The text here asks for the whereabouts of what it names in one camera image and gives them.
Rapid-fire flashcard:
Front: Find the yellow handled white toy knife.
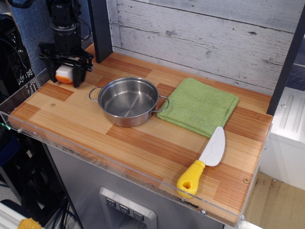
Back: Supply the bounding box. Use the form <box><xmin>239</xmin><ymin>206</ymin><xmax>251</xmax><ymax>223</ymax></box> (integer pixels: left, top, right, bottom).
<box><xmin>176</xmin><ymin>126</ymin><xmax>225</xmax><ymax>198</ymax></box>

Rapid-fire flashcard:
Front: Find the dark grey right post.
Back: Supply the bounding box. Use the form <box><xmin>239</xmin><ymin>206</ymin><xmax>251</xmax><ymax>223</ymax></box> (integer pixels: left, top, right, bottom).
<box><xmin>266</xmin><ymin>7</ymin><xmax>305</xmax><ymax>115</ymax></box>

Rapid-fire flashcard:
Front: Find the dark grey left post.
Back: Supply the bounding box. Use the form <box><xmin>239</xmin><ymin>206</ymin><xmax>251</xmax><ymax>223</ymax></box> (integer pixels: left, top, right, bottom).
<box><xmin>88</xmin><ymin>0</ymin><xmax>113</xmax><ymax>63</ymax></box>

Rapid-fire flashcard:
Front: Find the black plastic crate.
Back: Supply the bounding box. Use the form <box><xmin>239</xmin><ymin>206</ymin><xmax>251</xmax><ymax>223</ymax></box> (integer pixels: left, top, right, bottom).
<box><xmin>0</xmin><ymin>14</ymin><xmax>35</xmax><ymax>94</ymax></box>

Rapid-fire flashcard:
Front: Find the silver button control panel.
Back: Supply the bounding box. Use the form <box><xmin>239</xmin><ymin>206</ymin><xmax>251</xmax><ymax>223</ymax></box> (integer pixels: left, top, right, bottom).
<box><xmin>99</xmin><ymin>187</ymin><xmax>158</xmax><ymax>229</ymax></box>

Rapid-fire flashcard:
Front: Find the white orange mushroom stem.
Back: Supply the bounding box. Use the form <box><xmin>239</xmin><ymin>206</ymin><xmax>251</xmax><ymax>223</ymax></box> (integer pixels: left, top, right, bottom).
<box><xmin>55</xmin><ymin>65</ymin><xmax>73</xmax><ymax>83</ymax></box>

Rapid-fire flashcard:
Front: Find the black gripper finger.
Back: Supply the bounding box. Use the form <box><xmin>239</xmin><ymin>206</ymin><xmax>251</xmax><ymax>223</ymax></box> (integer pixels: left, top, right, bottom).
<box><xmin>72</xmin><ymin>65</ymin><xmax>86</xmax><ymax>88</ymax></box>
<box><xmin>45</xmin><ymin>58</ymin><xmax>60</xmax><ymax>83</ymax></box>

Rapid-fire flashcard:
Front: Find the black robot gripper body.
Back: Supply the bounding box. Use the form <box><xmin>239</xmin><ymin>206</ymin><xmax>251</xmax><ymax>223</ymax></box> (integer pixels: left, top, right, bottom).
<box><xmin>38</xmin><ymin>26</ymin><xmax>93</xmax><ymax>72</ymax></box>

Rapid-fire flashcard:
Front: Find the green folded cloth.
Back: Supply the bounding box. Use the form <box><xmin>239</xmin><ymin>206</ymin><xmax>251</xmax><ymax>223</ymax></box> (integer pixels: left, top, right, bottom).
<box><xmin>157</xmin><ymin>78</ymin><xmax>239</xmax><ymax>138</ymax></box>

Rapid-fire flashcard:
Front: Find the stainless steel cabinet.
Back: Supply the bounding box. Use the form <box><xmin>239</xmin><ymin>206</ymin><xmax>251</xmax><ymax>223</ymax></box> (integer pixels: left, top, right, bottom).
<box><xmin>48</xmin><ymin>146</ymin><xmax>224</xmax><ymax>229</ymax></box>

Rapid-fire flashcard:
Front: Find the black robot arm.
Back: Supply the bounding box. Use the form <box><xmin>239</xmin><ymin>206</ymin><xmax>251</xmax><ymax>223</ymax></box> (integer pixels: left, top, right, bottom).
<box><xmin>8</xmin><ymin>0</ymin><xmax>93</xmax><ymax>88</ymax></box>

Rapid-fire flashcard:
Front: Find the white ribbed appliance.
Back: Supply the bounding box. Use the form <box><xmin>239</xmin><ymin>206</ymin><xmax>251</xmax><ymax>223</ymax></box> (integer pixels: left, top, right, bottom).
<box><xmin>259</xmin><ymin>87</ymin><xmax>305</xmax><ymax>189</ymax></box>

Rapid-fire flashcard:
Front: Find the dark grey post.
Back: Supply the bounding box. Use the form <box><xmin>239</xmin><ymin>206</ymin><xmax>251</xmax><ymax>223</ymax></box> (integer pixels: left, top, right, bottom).
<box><xmin>266</xmin><ymin>7</ymin><xmax>305</xmax><ymax>115</ymax></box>
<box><xmin>88</xmin><ymin>0</ymin><xmax>113</xmax><ymax>63</ymax></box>

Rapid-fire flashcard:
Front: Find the small stainless steel pot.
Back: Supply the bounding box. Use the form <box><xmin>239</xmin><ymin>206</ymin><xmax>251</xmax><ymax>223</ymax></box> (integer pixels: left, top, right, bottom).
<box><xmin>89</xmin><ymin>77</ymin><xmax>170</xmax><ymax>127</ymax></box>

